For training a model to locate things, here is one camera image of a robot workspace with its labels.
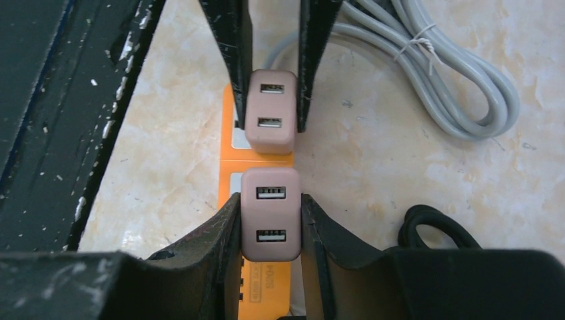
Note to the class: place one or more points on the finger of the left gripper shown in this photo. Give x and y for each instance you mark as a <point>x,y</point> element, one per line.
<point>316,20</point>
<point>232,28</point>

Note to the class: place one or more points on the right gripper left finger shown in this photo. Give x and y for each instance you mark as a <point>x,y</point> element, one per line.
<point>196,277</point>

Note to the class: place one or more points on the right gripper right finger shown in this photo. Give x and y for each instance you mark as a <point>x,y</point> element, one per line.
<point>437,270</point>

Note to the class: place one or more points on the orange power strip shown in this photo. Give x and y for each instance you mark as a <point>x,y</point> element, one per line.
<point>265,287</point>

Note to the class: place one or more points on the pink plug orange strip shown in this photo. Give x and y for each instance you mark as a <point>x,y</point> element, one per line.
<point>270,119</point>
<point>270,214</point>

